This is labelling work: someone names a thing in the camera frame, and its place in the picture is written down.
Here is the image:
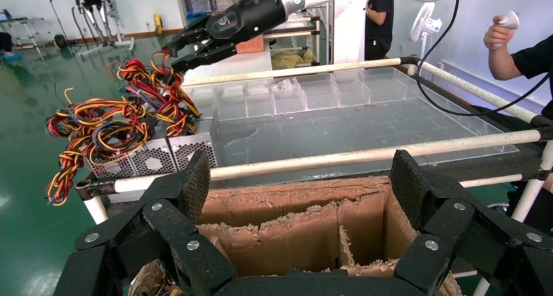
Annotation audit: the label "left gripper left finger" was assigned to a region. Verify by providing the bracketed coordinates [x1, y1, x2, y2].
[53, 150, 235, 296]

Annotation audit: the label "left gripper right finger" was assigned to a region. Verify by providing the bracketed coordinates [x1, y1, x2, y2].
[390, 150, 553, 296]

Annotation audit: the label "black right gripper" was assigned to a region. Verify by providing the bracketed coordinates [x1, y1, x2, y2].
[160, 0, 289, 76]

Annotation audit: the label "silver power supply with wires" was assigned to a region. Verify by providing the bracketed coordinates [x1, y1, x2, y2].
[142, 50, 219, 138]

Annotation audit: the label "white handheld controller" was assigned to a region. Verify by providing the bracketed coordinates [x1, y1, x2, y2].
[499, 10, 520, 31]

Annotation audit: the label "operator hand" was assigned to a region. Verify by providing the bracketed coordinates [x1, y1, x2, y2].
[483, 15, 516, 52]

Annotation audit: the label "printed brown cardboard box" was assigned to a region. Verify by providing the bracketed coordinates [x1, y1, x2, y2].
[235, 35, 265, 54]

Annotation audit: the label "silver mesh power supply box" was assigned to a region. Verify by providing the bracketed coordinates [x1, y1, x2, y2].
[84, 153, 137, 181]
[129, 138, 179, 177]
[166, 132, 219, 170]

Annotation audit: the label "yellow crumpled cloth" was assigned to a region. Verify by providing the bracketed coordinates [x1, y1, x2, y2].
[271, 48, 316, 70]

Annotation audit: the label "crumpled clear plastic bag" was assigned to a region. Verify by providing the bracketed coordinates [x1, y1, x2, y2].
[273, 78, 301, 94]

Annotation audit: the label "white pipe storage rack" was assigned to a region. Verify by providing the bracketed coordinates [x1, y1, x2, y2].
[263, 12, 323, 66]

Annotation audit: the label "worn cardboard divider box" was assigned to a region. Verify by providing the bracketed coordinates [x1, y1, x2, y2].
[127, 175, 463, 296]

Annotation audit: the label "robot rig on white stand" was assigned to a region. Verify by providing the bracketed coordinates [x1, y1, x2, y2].
[71, 0, 136, 58]

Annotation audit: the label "black floor stand pole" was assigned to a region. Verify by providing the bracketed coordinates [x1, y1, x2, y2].
[42, 0, 70, 50]

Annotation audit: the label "clear acrylic divided tray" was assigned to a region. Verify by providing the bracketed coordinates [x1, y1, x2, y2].
[185, 67, 519, 187]

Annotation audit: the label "person in black clothes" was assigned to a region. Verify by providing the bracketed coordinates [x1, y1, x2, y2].
[364, 0, 395, 62]

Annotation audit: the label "white standing fan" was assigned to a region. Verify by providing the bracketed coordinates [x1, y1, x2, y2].
[409, 1, 443, 64]

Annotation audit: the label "small colourful wire scraps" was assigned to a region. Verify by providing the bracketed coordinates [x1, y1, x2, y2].
[157, 261, 183, 296]

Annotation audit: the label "red yellow wire bundle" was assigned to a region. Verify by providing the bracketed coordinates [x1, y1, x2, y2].
[104, 58, 145, 90]

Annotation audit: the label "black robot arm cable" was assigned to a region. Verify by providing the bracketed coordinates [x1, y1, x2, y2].
[415, 0, 553, 117]

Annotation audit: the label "tangled multicoloured wire bundle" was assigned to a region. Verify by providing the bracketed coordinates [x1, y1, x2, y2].
[45, 86, 152, 207]

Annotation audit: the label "white pipe frame cart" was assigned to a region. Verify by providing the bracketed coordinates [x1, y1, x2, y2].
[75, 56, 553, 296]

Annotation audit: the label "white metal shelf frame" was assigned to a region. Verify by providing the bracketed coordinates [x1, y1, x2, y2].
[0, 10, 46, 57]

